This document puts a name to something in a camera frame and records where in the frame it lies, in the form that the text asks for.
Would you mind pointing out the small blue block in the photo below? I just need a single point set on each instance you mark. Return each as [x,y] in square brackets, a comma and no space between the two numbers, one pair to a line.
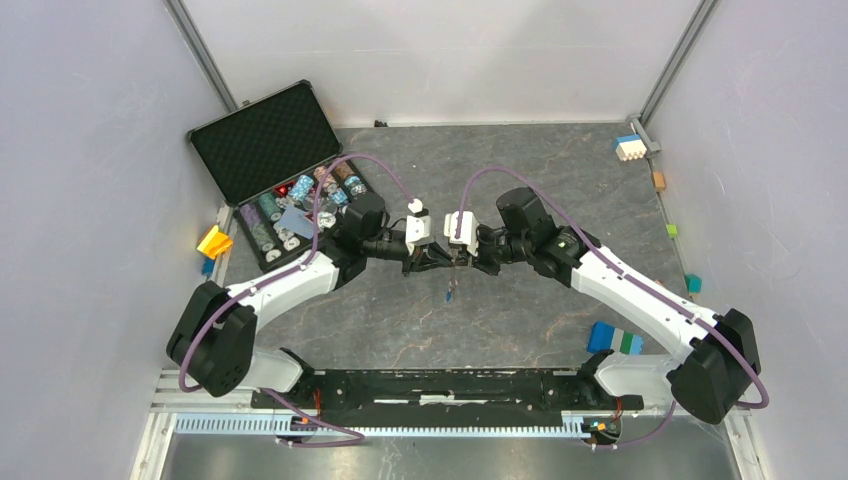
[208,266]

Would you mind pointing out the blue white toy brick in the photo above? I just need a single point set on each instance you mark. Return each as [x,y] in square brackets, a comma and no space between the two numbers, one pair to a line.
[630,147]

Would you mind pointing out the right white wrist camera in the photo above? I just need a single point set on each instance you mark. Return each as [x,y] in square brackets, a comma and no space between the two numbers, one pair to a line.
[460,229]

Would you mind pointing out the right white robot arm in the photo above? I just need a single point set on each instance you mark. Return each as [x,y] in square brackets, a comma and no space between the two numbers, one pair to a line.
[710,359]

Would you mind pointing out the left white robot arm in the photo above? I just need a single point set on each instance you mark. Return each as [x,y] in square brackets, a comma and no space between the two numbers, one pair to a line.
[214,340]

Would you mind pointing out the blue green brick stack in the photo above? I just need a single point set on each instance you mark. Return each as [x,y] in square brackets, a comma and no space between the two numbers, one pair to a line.
[606,337]

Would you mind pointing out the yellow orange toy block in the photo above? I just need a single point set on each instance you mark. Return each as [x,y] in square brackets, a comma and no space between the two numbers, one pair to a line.
[214,243]

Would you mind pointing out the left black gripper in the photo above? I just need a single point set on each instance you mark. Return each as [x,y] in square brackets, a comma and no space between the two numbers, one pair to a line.
[426,257]

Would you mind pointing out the teal small block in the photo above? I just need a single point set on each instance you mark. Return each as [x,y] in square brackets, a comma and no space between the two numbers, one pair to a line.
[693,283]

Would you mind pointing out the grey slotted cable duct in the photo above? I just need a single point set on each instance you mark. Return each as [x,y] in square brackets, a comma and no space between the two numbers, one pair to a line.
[283,424]

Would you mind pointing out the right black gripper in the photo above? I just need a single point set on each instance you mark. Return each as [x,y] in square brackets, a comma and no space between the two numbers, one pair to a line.
[480,261]

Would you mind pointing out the metal key organizer plate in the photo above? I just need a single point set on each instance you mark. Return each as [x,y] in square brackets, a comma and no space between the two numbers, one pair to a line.
[453,277]

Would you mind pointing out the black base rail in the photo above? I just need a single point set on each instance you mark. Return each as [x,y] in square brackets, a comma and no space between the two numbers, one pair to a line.
[523,397]

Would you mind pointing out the black poker chip case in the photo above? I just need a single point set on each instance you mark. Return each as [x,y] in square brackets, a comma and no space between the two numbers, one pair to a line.
[273,162]

